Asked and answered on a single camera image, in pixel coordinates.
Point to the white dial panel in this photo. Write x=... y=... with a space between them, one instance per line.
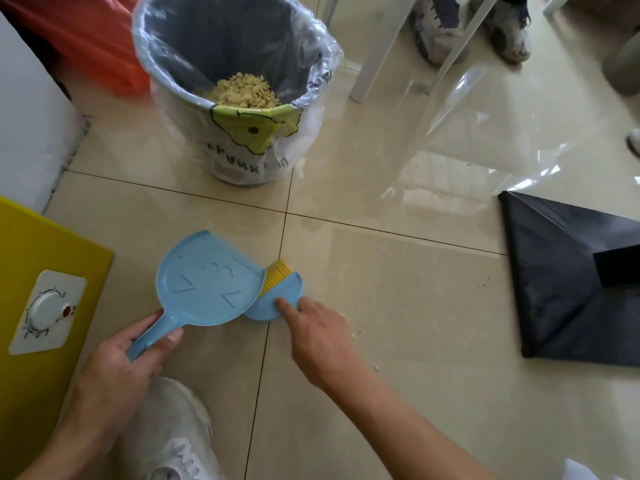
x=47 y=312

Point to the grey trash bin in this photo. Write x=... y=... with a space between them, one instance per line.
x=225 y=39

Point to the blue plastic dustpan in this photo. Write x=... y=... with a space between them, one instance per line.
x=210 y=282

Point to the blue hand brush yellow bristles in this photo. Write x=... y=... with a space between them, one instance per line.
x=272 y=302

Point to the person's white sneaker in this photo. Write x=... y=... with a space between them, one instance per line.
x=170 y=434

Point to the pile of yellow crumbs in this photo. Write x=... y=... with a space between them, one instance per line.
x=242 y=90

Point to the white paper scrap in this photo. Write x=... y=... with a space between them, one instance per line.
x=582 y=471

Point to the person's right hand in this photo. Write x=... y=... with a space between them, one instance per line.
x=322 y=344

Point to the person's left forearm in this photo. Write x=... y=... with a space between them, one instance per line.
x=65 y=439

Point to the white furniture foot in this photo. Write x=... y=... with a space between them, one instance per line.
x=555 y=2

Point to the clear plastic sheet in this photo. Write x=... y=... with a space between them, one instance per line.
x=500 y=129

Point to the white cabinet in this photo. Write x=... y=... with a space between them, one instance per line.
x=30 y=119

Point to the person's left thumb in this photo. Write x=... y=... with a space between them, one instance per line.
x=167 y=339

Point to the thin white table leg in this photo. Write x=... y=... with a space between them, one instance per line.
x=462 y=39

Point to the thick white table leg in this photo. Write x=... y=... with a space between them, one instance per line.
x=382 y=44

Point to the clear printed bin liner bag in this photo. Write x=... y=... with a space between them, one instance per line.
x=310 y=124

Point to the orange plastic bag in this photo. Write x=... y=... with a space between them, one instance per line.
x=85 y=34

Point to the black plastic bag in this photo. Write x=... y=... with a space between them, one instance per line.
x=555 y=284

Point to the person's left hand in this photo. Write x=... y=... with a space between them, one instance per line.
x=107 y=374

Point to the person's right forearm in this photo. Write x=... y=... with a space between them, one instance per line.
x=400 y=429

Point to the yellow box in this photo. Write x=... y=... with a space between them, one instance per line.
x=35 y=394

